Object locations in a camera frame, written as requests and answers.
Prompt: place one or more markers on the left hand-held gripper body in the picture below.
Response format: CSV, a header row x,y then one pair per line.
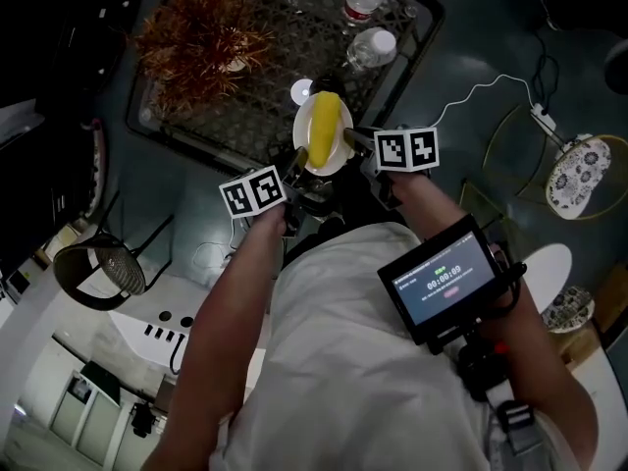
x,y
250,192

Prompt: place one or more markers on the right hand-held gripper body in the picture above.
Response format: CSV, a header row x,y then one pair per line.
x,y
404,147

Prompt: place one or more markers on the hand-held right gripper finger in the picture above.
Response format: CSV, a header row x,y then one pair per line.
x,y
360,139

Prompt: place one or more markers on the white oval plate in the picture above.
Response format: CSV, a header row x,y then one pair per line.
x,y
301,133

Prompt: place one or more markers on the yellow corn cob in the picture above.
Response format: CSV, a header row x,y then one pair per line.
x,y
324,130

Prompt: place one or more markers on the person's right forearm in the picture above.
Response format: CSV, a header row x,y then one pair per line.
x,y
539,351

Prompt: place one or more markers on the person's left forearm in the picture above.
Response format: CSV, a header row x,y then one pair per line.
x,y
216,312

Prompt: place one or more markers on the dark lattice tray table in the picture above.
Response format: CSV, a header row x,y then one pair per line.
x,y
235,125

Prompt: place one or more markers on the red-label bottle white cap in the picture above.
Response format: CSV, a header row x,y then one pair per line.
x,y
373,47

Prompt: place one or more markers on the white power strip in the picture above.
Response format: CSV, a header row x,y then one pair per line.
x,y
543,117

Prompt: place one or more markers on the orange dried plant white vase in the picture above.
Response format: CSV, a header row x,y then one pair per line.
x,y
201,47

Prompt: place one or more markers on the black wicker chair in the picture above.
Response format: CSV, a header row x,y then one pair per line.
x,y
108,268

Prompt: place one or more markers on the white cabinet black slots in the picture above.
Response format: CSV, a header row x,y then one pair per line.
x,y
147,331

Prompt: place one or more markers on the white round stool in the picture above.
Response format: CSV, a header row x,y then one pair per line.
x,y
552,273

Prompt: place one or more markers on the person's white shirt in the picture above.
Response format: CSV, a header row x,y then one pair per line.
x,y
353,361

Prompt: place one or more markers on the black monitor mount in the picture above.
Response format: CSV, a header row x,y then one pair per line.
x,y
483,366

